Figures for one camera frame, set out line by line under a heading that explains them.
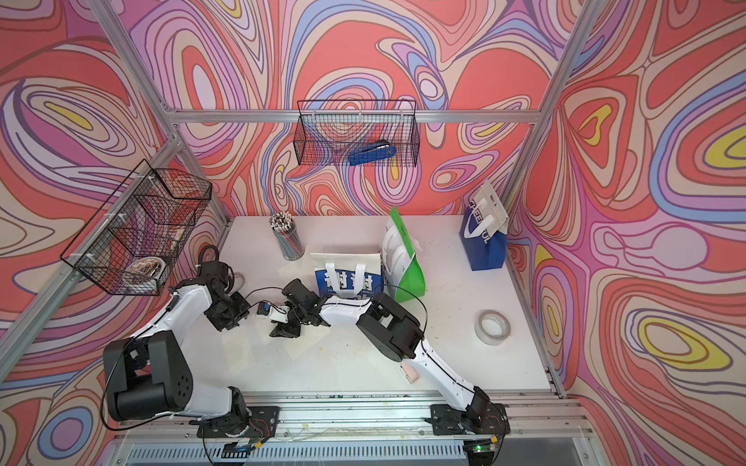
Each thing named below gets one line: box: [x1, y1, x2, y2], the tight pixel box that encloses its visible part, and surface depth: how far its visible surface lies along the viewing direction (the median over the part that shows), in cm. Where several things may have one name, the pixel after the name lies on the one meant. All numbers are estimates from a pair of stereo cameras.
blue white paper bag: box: [309, 252, 384, 299], surface depth 82 cm
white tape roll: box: [474, 309, 512, 346], surface depth 90 cm
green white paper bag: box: [381, 205, 427, 304], surface depth 86 cm
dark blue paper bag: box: [458, 201, 509, 271], surface depth 101 cm
